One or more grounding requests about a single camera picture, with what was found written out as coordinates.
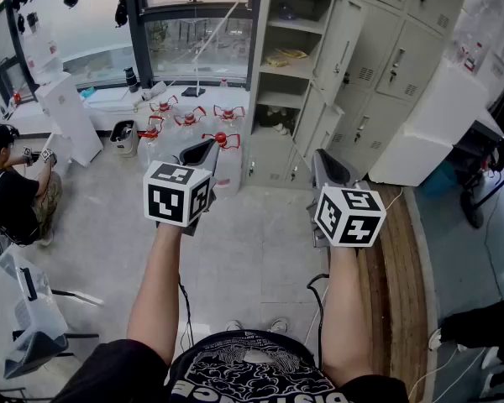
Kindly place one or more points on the white upright cabinet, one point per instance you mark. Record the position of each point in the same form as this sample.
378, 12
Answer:
69, 116

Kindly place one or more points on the grey waste bin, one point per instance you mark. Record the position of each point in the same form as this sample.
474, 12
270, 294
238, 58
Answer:
124, 139

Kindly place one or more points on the grey metal locker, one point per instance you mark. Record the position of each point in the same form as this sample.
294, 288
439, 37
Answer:
382, 65

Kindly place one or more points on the wooden bench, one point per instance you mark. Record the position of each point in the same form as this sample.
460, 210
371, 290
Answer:
399, 292

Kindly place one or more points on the white foam blocks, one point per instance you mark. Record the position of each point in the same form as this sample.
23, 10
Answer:
428, 132

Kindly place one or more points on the black flask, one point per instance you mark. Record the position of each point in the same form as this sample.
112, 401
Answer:
131, 80

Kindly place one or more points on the person's left forearm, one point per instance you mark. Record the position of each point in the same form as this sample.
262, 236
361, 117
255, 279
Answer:
161, 284

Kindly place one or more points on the person's white shoes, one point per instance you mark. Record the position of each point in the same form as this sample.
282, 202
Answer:
277, 325

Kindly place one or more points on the person's black printed shirt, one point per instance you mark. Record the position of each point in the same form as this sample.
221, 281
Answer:
252, 372

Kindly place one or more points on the yellow packet item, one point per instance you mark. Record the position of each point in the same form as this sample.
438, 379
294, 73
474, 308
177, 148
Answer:
282, 57

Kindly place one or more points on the black metal stand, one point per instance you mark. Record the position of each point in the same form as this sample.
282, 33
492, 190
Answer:
487, 183

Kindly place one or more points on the black flat stand base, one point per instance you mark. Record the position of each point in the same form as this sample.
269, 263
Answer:
193, 92

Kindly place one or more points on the blue bin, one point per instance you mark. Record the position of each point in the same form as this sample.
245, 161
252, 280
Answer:
439, 181

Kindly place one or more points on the clear plastic storage box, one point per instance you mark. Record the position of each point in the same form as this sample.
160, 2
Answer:
21, 309

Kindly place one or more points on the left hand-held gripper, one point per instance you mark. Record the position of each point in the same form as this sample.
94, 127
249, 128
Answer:
164, 202

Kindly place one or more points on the person's right forearm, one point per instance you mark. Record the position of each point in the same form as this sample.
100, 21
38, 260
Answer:
346, 309

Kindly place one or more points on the blue round object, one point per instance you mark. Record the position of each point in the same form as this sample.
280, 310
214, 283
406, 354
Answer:
286, 11

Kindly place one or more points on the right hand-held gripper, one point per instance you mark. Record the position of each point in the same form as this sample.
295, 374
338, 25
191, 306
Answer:
355, 225

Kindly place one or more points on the small bottle red cap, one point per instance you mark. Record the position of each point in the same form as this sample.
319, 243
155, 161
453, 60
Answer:
223, 83

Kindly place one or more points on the white rolled paper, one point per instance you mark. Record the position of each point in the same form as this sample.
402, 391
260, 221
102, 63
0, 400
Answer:
151, 92

